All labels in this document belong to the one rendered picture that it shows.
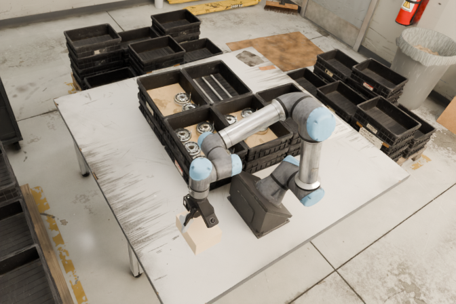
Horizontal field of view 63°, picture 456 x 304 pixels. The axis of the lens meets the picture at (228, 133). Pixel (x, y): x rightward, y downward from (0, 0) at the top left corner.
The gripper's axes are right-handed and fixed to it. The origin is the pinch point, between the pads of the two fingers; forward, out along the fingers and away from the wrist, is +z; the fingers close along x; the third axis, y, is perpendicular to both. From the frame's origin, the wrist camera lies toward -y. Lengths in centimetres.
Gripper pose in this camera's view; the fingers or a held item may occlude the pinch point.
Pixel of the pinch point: (198, 226)
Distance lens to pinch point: 156.9
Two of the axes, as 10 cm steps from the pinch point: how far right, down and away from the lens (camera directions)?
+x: -8.2, 3.2, -4.8
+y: -5.6, -6.0, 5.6
